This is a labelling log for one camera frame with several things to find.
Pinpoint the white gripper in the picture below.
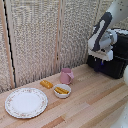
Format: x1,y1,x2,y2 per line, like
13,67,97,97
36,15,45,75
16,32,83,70
87,46,115,72

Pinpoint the black air fryer body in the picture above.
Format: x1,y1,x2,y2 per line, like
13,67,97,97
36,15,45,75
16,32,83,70
111,28,128,59

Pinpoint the pink cup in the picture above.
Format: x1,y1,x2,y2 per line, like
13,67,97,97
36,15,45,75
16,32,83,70
59,67,75,85

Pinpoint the yellow food piece in bowl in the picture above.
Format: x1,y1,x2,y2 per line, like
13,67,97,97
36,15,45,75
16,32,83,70
54,86,70,95

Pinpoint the small white bowl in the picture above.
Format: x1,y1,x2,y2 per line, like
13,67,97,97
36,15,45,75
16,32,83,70
53,83,72,99

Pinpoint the woven wicker folding screen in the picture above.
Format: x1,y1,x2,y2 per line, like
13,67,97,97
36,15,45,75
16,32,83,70
0,0,128,94

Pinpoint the white floral rimmed plate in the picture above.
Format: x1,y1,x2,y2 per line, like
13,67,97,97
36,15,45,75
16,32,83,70
4,87,49,120

